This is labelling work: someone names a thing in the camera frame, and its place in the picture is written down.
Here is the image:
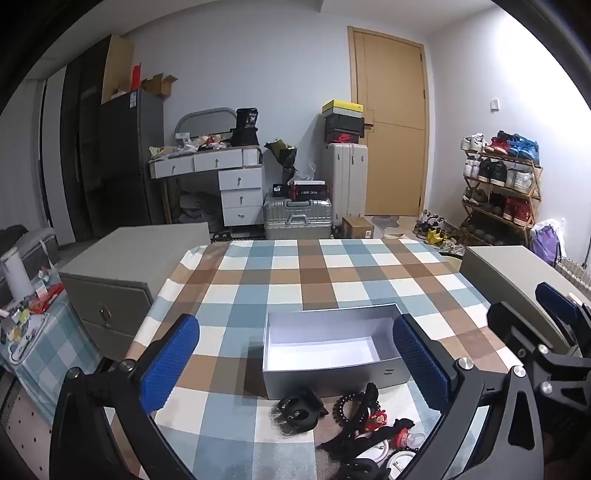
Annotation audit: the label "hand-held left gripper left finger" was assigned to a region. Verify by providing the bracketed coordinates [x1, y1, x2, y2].
[48, 314, 201, 480]

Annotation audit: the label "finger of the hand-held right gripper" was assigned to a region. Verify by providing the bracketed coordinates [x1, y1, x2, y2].
[534, 281, 591, 334]
[487, 301, 573, 357]

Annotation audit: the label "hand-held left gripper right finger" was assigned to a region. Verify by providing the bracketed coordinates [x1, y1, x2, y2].
[392, 314, 544, 480]

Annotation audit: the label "red and clear hair clip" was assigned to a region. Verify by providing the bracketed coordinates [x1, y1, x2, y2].
[397, 430, 426, 451]

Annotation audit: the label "large black hair claw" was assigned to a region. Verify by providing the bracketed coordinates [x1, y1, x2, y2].
[316, 383, 382, 453]

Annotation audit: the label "black spiral hair tie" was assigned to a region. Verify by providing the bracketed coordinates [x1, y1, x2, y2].
[333, 391, 370, 422]

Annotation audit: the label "grey cardboard box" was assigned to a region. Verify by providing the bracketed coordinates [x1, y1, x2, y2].
[262, 303, 409, 400]

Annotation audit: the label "wide white bangle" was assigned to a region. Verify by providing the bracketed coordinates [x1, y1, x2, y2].
[385, 450, 417, 477]

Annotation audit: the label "round white compact mirror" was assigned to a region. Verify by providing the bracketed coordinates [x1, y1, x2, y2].
[355, 440, 391, 465]

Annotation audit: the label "round black hair claw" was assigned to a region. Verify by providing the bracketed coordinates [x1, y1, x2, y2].
[277, 388, 329, 437]

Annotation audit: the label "white ribbed radiator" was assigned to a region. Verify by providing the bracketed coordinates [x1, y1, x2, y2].
[556, 258, 591, 288]

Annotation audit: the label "plain grey cabinet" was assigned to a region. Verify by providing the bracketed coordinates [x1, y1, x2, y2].
[461, 246, 591, 356]

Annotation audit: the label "purple bag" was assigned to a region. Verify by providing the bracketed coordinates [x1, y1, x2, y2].
[531, 217, 566, 267]

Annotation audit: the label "blue checkered cloth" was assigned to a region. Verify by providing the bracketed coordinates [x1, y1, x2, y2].
[0, 300, 100, 425]

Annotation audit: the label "pile of loose shoes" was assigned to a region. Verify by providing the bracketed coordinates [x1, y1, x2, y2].
[413, 210, 467, 257]

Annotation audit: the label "grey cabinet with latch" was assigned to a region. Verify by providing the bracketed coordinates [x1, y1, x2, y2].
[59, 222, 211, 361]

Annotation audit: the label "wooden shoe rack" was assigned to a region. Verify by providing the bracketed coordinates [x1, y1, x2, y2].
[462, 138, 544, 246]

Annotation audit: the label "grey floor mat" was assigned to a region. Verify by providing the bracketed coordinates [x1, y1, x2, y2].
[372, 215, 400, 237]

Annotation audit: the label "white tray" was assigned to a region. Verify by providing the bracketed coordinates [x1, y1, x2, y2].
[9, 314, 51, 366]

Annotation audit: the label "rows of assorted sneakers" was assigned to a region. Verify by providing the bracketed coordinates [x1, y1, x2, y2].
[461, 130, 541, 227]

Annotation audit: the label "closed brown cardboard box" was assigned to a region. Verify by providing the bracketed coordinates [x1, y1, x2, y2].
[342, 216, 374, 239]

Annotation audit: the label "brown blue checkered tablecloth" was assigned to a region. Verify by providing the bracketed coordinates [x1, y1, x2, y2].
[124, 237, 522, 480]

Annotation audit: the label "grey cloth heap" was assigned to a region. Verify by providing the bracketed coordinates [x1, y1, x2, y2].
[178, 191, 222, 225]

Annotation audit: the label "white cylindrical humidifier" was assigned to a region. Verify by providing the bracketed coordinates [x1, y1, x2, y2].
[0, 247, 36, 301]

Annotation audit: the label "silver suitcase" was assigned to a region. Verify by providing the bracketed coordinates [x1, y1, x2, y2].
[264, 198, 333, 240]

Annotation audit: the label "white suitcase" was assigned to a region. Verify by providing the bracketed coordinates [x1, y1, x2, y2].
[322, 143, 369, 227]

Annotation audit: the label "white vanity desk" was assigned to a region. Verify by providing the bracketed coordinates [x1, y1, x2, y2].
[148, 145, 266, 227]

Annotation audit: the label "wooden door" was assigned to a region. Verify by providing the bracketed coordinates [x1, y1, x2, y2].
[347, 27, 430, 217]

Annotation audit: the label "black box with red trim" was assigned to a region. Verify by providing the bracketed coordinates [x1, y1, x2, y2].
[288, 181, 329, 201]

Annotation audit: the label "dark grey refrigerator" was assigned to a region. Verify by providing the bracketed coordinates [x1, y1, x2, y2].
[99, 89, 166, 232]

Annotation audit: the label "clutter of toiletries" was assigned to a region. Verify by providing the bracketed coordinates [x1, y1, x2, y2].
[148, 131, 232, 160]

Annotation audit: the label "black wrapped bouquet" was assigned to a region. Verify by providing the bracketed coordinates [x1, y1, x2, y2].
[264, 137, 298, 185]

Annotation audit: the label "dark wardrobe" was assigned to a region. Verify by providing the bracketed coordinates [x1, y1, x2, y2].
[60, 34, 123, 241]

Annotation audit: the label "arched grey mirror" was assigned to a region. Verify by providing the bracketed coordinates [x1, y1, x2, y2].
[175, 107, 237, 139]

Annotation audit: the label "black bag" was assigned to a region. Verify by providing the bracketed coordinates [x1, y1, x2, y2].
[231, 108, 260, 146]

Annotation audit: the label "yellow shoe box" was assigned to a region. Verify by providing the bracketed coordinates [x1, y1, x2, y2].
[322, 100, 364, 117]

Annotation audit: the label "open cardboard box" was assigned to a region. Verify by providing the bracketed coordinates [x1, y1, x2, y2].
[141, 74, 178, 97]

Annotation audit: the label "flat cardboard sheet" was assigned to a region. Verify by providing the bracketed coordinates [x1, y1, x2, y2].
[102, 34, 134, 104]

